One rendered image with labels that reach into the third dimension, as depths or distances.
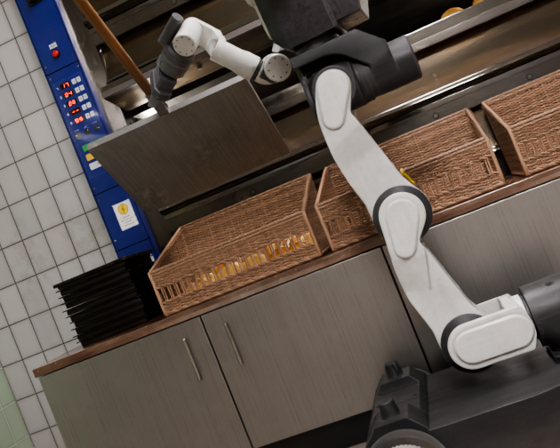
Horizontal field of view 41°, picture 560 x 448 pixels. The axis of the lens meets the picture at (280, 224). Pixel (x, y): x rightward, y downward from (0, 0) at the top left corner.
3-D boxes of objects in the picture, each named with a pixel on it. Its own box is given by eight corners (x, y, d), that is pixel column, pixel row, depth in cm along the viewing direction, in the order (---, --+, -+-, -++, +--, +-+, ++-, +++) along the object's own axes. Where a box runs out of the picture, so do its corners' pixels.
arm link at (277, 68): (297, 83, 221) (305, 5, 216) (303, 84, 208) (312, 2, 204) (259, 79, 219) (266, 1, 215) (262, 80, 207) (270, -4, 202)
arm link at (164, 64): (143, 68, 222) (160, 38, 215) (172, 79, 226) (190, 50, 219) (146, 96, 214) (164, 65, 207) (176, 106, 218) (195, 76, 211)
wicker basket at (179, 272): (204, 294, 285) (177, 227, 285) (340, 241, 274) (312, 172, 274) (162, 318, 237) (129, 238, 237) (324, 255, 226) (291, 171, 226)
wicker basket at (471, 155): (350, 236, 274) (322, 167, 274) (499, 179, 260) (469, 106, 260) (330, 253, 226) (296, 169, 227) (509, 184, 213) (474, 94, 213)
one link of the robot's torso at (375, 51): (423, 81, 188) (396, 17, 189) (423, 74, 176) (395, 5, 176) (322, 125, 194) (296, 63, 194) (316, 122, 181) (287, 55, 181)
